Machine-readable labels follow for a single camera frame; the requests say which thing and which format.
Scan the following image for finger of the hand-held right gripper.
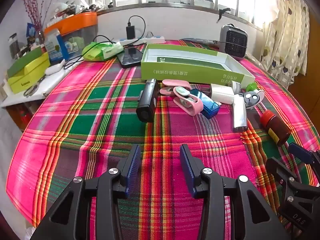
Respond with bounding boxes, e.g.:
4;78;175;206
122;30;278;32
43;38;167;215
266;157;313;206
288;142;320;167

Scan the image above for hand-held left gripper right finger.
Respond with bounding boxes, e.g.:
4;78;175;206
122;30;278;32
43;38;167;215
180;144;292;240

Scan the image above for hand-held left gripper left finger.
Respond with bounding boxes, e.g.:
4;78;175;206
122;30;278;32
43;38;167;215
30;144;142;240

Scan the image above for brown bottle red cap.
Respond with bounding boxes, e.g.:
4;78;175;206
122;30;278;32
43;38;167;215
260;110;292;147

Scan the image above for pink clip with grey disc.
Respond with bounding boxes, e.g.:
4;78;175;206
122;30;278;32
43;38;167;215
173;86;203;117

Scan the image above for blue card reader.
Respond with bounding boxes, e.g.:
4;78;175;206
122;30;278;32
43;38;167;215
191;89;222;120

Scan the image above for black rectangular device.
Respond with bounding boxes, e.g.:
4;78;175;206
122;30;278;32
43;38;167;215
136;79;157;123

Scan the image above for silver lighter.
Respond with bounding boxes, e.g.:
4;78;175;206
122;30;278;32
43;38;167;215
232;93;248;133

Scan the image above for white plug charger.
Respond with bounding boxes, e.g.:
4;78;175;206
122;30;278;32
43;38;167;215
210;83;235;105

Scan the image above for plain pink clip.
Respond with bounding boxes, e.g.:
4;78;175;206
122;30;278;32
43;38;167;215
160;79;192;96

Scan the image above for pink green plaid blanket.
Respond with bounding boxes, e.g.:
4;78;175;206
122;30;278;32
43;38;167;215
5;39;320;228

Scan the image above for wooden wardrobe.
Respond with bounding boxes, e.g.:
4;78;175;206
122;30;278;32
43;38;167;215
287;5;320;115

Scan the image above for white side board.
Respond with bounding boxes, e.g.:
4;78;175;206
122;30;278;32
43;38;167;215
0;62;78;108

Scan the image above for green wet wipes pack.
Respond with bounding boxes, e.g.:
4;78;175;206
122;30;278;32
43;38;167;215
82;41;124;62

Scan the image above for patterned cream curtain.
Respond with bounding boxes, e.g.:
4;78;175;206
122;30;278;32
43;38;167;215
260;0;312;88

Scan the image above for grey fan heater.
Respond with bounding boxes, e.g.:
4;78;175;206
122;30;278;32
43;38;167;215
219;24;248;60

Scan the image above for scissors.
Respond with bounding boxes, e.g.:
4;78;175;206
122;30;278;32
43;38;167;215
23;84;40;97

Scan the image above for grey floral cloth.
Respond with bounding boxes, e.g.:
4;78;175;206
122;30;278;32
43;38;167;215
180;38;223;47

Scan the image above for white power strip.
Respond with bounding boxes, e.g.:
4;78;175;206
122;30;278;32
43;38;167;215
119;35;166;47

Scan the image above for yellow cardboard box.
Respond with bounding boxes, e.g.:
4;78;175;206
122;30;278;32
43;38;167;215
7;52;50;94

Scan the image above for blue and white carton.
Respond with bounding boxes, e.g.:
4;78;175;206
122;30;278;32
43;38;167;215
45;29;68;63

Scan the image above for dark green cardboard box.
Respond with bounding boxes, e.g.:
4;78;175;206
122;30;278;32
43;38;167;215
7;47;43;77

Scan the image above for orange-lidded storage container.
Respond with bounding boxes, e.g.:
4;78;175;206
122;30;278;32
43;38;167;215
44;12;98;55

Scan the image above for dark window latch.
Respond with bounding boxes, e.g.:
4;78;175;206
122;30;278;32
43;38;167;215
217;7;234;20

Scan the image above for metal window grille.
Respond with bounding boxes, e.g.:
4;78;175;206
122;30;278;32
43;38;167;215
90;0;278;30

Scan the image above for glass jar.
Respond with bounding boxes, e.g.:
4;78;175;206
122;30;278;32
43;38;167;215
9;33;20;59

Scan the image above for pile of assorted clutter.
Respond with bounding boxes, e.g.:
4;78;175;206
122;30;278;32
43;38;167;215
46;0;113;22

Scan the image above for purple flower branches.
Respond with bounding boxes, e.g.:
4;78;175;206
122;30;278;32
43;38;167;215
20;0;63;30

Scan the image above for black adapter cable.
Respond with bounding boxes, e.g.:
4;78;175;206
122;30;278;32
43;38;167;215
127;15;146;39

